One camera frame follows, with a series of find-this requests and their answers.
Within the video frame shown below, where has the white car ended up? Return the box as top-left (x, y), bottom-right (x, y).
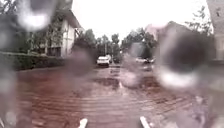
top-left (96, 55), bottom-right (111, 67)

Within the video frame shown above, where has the row of trees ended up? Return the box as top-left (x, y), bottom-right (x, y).
top-left (73, 27), bottom-right (158, 64)

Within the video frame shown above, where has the parked vehicle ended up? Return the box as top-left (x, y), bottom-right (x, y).
top-left (135, 57), bottom-right (156, 65)

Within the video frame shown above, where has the red brick road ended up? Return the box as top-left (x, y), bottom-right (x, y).
top-left (0, 63), bottom-right (224, 128)

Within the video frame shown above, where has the pale building with overhanging roof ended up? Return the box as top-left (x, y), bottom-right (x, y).
top-left (26, 0), bottom-right (83, 58)

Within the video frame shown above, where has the building with pitched roof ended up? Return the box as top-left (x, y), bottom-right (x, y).
top-left (143, 20), bottom-right (198, 43)

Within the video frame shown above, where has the robot's own part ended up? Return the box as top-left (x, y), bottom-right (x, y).
top-left (78, 117), bottom-right (89, 128)
top-left (139, 115), bottom-right (151, 128)

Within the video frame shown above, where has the green hedge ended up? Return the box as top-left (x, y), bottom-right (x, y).
top-left (0, 52), bottom-right (68, 72)

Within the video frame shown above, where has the grey building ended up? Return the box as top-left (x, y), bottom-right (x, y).
top-left (205, 0), bottom-right (224, 61)

